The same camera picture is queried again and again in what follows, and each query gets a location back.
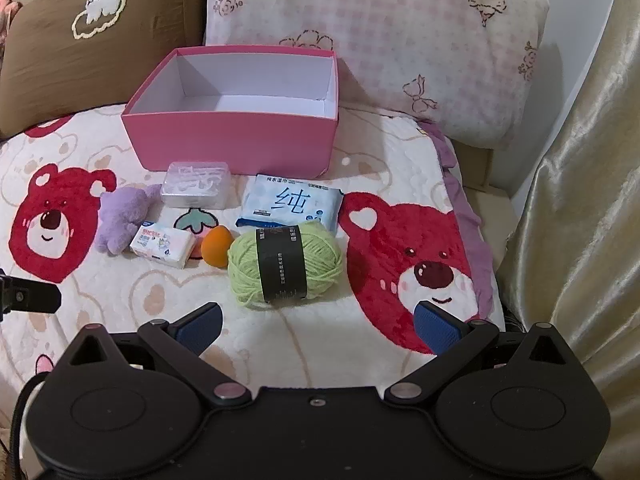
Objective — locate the purple plush toy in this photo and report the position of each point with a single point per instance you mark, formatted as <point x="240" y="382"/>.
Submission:
<point x="122" y="215"/>

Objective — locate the red bear printed blanket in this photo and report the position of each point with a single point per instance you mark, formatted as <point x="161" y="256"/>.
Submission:
<point x="125" y="285"/>

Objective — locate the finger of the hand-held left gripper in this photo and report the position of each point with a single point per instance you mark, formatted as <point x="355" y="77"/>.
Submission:
<point x="35" y="297"/>

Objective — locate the clear plastic floss pick box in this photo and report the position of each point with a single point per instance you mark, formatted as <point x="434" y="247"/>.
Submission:
<point x="197" y="185"/>

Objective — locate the blue white wet wipes pack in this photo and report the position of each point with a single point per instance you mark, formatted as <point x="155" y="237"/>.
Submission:
<point x="285" y="200"/>

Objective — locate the pink checkered pillow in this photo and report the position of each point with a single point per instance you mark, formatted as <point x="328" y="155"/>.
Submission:
<point x="390" y="45"/>

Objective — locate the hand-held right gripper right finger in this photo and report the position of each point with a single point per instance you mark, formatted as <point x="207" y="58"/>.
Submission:
<point x="436" y="329"/>

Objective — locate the pink cardboard box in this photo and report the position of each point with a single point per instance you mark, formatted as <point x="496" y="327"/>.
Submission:
<point x="225" y="140"/>

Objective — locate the green yarn ball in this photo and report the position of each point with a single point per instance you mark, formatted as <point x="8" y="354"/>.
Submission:
<point x="320" y="265"/>

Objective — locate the brown embroidered pillow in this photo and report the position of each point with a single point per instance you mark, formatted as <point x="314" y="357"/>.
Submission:
<point x="150" y="20"/>

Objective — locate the gold satin curtain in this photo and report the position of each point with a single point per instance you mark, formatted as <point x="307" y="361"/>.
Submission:
<point x="575" y="185"/>

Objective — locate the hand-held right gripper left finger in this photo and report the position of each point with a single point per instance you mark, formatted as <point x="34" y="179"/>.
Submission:
<point x="200" y="329"/>

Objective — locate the small white tissue pack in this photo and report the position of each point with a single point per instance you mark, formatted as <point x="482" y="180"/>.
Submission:
<point x="162" y="245"/>

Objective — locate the orange sponge ball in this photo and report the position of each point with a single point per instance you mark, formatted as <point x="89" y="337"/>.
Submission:
<point x="216" y="247"/>

